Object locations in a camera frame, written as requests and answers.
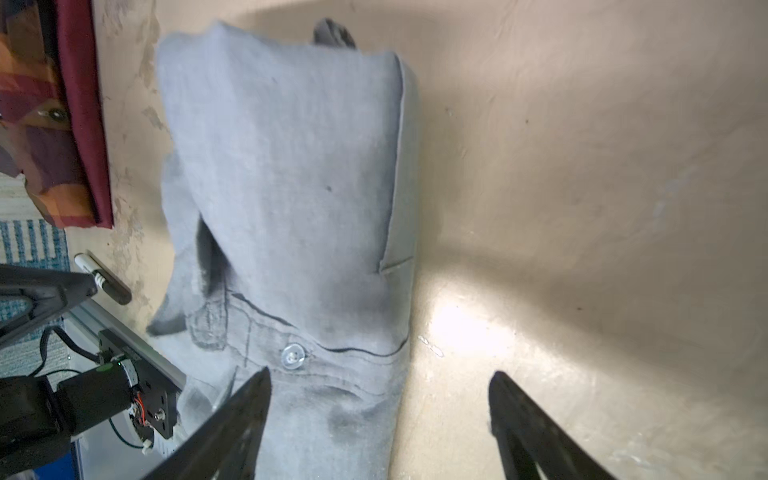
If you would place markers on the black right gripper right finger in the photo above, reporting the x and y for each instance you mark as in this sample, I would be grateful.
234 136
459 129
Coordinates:
531 444

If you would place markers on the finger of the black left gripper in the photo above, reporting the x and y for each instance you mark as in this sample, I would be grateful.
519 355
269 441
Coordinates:
46 294

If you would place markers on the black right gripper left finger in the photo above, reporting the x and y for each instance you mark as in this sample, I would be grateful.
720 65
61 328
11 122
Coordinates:
227 445

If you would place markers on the grey long sleeve shirt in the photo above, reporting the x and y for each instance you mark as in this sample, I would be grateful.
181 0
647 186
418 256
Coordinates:
290 196

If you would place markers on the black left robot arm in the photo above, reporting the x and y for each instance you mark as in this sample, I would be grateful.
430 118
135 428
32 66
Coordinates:
40 420

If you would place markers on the black marker pen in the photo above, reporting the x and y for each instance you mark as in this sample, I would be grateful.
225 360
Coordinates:
105 281

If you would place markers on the multicolour patchwork folded shirt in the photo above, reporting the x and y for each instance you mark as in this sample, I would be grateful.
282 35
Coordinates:
37 139

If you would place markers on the maroon folded shirt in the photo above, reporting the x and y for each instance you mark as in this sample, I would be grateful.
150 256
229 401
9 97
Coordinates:
79 70

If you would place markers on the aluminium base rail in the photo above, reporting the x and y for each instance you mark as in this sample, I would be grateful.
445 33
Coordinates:
93 318

